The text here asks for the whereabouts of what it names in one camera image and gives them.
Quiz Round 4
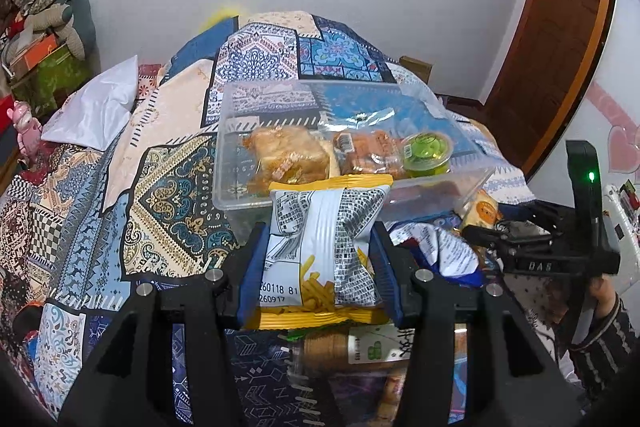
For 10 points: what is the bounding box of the brown round cracker roll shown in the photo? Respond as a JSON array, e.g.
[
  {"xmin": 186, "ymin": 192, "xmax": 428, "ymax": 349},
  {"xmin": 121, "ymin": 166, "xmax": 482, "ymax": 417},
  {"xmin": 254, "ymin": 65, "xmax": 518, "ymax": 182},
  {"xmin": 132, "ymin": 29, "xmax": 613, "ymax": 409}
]
[{"xmin": 291, "ymin": 323, "xmax": 416, "ymax": 376}]

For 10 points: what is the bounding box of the green jelly cup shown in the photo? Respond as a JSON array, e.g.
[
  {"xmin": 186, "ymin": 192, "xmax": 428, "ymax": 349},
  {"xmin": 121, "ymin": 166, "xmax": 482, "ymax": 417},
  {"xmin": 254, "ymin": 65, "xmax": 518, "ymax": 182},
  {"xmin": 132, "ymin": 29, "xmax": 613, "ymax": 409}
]
[{"xmin": 401, "ymin": 131, "xmax": 454, "ymax": 178}]

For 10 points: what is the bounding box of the white yellow fries snack bag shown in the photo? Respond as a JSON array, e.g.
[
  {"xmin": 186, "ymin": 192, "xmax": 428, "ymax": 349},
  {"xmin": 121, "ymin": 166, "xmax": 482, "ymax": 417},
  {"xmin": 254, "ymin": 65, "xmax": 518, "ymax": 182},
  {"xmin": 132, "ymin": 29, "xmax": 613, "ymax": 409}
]
[{"xmin": 247, "ymin": 174, "xmax": 393, "ymax": 331}]

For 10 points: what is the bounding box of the orange bread snack pack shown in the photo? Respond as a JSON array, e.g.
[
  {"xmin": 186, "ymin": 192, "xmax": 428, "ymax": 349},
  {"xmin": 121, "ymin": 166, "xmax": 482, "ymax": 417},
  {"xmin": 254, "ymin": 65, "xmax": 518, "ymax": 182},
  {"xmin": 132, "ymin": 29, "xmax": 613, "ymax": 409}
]
[{"xmin": 318, "ymin": 107, "xmax": 406, "ymax": 180}]

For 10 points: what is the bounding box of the orange pastry pack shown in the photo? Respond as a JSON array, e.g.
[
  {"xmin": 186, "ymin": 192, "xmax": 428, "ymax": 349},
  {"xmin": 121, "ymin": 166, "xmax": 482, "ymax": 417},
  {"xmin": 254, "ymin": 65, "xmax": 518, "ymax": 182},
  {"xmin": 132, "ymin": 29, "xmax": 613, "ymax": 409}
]
[{"xmin": 243, "ymin": 126, "xmax": 331, "ymax": 192}]

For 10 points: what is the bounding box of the clear plastic storage box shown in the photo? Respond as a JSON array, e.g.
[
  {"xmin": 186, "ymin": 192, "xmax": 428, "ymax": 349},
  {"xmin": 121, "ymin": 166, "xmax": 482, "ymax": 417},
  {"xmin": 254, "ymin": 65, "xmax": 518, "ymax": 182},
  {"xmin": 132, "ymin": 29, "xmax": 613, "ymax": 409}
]
[{"xmin": 214, "ymin": 80, "xmax": 494, "ymax": 220}]

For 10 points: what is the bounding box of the dark blue snack bag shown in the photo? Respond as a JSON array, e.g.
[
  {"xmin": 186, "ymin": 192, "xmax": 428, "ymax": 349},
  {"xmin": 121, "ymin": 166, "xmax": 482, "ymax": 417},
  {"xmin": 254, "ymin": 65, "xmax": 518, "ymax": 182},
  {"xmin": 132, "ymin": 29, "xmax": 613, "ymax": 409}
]
[{"xmin": 390, "ymin": 222, "xmax": 485, "ymax": 288}]

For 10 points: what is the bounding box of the person right hand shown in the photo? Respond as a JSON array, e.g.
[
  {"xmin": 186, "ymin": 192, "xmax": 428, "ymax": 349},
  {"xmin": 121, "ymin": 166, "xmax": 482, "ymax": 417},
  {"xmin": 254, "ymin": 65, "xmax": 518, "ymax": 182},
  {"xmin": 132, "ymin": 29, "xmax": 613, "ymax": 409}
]
[{"xmin": 588, "ymin": 275, "xmax": 617, "ymax": 333}]

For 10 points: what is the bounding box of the small beige wrapped biscuit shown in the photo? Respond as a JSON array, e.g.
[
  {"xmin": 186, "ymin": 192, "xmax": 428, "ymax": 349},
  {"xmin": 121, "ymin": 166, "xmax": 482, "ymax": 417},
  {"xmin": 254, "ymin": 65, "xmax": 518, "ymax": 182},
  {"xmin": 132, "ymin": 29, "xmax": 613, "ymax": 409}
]
[{"xmin": 459, "ymin": 190, "xmax": 501, "ymax": 232}]

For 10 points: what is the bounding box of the patchwork blue bed quilt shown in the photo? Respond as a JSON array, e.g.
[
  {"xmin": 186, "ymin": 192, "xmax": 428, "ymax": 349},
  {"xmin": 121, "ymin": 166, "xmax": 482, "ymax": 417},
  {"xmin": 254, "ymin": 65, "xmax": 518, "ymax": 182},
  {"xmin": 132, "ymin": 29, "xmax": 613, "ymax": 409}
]
[{"xmin": 0, "ymin": 10, "xmax": 591, "ymax": 427}]

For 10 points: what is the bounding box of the brown cardboard box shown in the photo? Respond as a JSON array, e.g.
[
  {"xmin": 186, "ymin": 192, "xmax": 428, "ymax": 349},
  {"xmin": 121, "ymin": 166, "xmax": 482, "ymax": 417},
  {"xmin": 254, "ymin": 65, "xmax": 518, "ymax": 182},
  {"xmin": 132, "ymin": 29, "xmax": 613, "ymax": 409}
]
[{"xmin": 399, "ymin": 55, "xmax": 433, "ymax": 84}]

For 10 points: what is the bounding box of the brown wooden door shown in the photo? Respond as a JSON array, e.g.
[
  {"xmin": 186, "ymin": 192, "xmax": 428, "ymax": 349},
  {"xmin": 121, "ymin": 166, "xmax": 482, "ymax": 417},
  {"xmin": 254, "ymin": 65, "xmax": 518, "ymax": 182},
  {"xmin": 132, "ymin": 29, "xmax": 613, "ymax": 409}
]
[{"xmin": 485, "ymin": 0, "xmax": 615, "ymax": 176}]

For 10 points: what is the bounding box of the white pillow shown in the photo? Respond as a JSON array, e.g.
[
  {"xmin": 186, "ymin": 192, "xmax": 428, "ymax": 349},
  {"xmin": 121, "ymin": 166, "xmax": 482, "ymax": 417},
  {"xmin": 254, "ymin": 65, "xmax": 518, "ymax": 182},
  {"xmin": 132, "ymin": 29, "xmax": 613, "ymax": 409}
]
[{"xmin": 41, "ymin": 55, "xmax": 138, "ymax": 152}]

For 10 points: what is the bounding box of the pink plush toy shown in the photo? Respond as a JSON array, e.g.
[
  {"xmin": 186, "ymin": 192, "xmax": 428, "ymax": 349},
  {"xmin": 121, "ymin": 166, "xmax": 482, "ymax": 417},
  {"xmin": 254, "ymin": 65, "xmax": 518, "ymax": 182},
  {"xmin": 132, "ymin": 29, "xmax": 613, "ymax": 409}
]
[{"xmin": 6, "ymin": 101, "xmax": 42, "ymax": 158}]

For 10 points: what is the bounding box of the pile of clothes and boxes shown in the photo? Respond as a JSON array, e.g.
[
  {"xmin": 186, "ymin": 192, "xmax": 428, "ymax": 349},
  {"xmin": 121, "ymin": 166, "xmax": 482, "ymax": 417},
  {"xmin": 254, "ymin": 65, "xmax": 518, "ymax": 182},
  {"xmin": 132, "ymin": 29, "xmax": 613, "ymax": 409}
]
[{"xmin": 1, "ymin": 0, "xmax": 96, "ymax": 117}]

